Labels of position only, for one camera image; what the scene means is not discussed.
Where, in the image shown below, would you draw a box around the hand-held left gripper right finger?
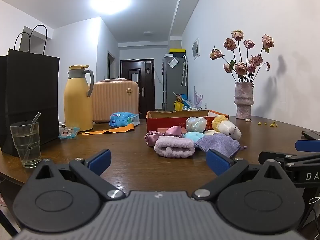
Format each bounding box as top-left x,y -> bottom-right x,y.
192,149 -> 285,202

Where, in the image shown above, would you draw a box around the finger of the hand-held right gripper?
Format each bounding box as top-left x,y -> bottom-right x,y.
295,139 -> 320,153
258,151 -> 320,168

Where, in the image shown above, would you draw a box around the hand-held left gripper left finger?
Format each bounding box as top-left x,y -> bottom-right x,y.
36,149 -> 126,201

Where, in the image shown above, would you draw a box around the purple knit cloth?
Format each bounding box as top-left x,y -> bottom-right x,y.
194,133 -> 247,159

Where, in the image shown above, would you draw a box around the light blue sponge puff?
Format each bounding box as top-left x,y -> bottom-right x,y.
182,131 -> 206,141

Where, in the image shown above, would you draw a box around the yellow white sheep plush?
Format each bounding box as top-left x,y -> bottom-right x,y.
211,115 -> 242,141

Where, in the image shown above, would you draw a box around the iridescent white pouch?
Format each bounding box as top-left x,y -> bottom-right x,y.
185,116 -> 208,133

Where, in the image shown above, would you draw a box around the lilac fluffy towel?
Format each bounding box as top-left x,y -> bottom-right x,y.
154,135 -> 196,159

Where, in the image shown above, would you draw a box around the purple satin scrunchie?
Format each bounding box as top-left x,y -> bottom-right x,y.
144,131 -> 166,147

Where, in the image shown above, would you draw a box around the orange cardboard box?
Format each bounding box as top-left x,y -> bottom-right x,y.
146,109 -> 230,134

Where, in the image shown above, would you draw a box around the black phone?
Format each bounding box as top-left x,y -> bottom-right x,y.
301,130 -> 320,140

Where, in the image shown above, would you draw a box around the orange flat plastic tool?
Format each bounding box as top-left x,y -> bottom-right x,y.
82,123 -> 135,136

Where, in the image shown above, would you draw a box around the yellow petal crumbs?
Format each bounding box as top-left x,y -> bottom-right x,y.
257,121 -> 279,128

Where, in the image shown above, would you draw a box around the small blue snack packet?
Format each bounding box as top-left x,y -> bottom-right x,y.
58,127 -> 80,140

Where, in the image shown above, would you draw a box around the blue wipes packet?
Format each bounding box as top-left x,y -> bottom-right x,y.
109,112 -> 140,128

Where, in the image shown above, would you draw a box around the peach ribbed suitcase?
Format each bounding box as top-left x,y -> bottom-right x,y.
91,79 -> 140,124

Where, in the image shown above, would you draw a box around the pink textured vase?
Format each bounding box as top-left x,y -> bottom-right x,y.
234,82 -> 255,120

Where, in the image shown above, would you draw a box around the yellow thermos jug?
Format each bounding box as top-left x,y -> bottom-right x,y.
63,65 -> 95,132

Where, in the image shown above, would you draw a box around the purple coral decoration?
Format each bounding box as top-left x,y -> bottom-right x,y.
193,86 -> 204,108

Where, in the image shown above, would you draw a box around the clear glass straw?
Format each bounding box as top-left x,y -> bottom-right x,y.
27,112 -> 41,153

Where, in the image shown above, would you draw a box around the clear glass cup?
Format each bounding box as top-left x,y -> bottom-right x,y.
10,121 -> 42,168

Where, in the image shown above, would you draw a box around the dark entrance door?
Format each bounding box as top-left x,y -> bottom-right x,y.
120,59 -> 155,117

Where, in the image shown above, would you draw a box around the grey refrigerator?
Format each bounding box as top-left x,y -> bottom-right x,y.
162,55 -> 189,112

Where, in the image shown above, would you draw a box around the black paper bag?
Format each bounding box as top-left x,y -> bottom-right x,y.
0,24 -> 60,157

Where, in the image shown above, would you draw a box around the grey interior door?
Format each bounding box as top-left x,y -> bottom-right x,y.
107,50 -> 116,81

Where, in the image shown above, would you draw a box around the dried rose bouquet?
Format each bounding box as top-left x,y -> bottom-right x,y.
209,29 -> 275,83

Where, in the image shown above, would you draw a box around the folded umbrella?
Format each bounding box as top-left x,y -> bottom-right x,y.
181,55 -> 188,87

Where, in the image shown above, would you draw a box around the round ceiling light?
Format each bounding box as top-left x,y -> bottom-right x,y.
89,0 -> 132,14

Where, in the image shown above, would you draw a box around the wall picture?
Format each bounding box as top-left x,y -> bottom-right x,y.
192,38 -> 201,60

